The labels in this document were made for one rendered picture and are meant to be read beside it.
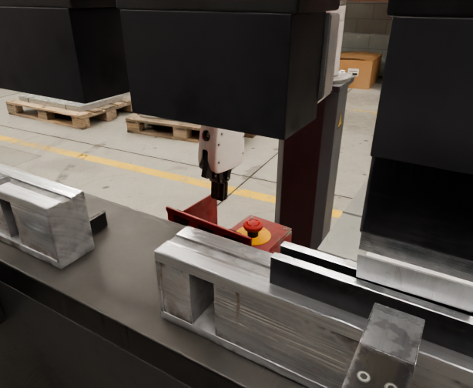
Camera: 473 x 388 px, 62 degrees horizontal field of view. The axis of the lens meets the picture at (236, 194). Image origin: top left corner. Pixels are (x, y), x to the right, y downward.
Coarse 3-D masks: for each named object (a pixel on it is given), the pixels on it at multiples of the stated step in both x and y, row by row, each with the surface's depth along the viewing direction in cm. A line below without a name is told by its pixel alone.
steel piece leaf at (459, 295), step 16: (368, 256) 30; (368, 272) 31; (384, 272) 30; (400, 272) 29; (416, 272) 29; (400, 288) 31; (416, 288) 30; (432, 288) 29; (448, 288) 28; (464, 288) 27; (448, 304) 29; (464, 304) 29
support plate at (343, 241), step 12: (360, 192) 47; (348, 204) 44; (360, 204) 44; (348, 216) 42; (336, 228) 40; (348, 228) 40; (324, 240) 38; (336, 240) 38; (348, 240) 38; (324, 252) 36; (336, 252) 36; (348, 252) 36; (360, 252) 36
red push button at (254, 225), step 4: (248, 220) 78; (252, 220) 78; (256, 220) 78; (244, 224) 77; (248, 224) 77; (252, 224) 77; (256, 224) 77; (260, 224) 77; (244, 228) 77; (248, 228) 76; (252, 228) 76; (256, 228) 76; (260, 228) 76; (248, 232) 78; (252, 232) 77; (256, 232) 77; (252, 236) 78; (256, 236) 78
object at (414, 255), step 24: (384, 168) 27; (408, 168) 27; (432, 168) 26; (384, 192) 28; (408, 192) 27; (432, 192) 26; (456, 192) 26; (384, 216) 29; (408, 216) 28; (432, 216) 27; (456, 216) 26; (360, 240) 32; (384, 240) 31; (408, 240) 29; (432, 240) 28; (456, 240) 27; (432, 264) 29; (456, 264) 28
